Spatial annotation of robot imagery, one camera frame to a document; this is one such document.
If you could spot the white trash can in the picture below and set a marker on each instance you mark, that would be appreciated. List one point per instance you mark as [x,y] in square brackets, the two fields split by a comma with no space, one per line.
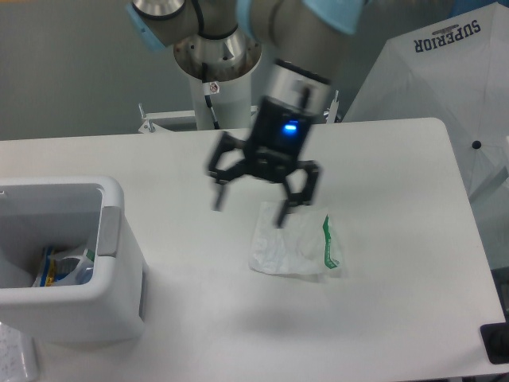
[70,214]

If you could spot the white mounting bracket with bolt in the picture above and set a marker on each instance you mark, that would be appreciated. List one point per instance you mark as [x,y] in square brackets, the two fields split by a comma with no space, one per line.
[225,116]

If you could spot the white plastic package barcode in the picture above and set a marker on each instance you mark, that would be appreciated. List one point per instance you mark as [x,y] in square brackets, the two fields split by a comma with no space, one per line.
[73,267]

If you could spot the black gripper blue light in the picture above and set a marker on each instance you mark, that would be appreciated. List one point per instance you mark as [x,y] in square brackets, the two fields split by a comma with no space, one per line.
[270,153]

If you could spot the crumpled white bag green stripe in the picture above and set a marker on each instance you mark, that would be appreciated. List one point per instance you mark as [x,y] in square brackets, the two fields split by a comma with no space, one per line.
[307,244]

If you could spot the black device at table corner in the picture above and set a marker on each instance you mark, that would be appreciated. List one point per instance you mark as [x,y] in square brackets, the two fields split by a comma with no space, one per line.
[495,339]

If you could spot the white umbrella Superior print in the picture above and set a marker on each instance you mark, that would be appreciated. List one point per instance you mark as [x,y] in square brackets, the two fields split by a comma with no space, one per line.
[455,70]

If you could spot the blue yellow snack wrapper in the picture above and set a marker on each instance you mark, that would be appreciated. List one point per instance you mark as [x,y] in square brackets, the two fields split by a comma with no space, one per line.
[52,267]

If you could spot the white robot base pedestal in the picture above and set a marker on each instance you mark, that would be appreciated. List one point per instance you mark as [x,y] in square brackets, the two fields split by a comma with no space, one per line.
[222,83]

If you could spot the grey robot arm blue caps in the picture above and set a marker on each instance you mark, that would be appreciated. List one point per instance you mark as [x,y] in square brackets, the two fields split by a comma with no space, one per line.
[309,38]

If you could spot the metal clamp behind table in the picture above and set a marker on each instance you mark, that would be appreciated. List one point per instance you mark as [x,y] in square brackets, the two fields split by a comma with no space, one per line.
[331,114]

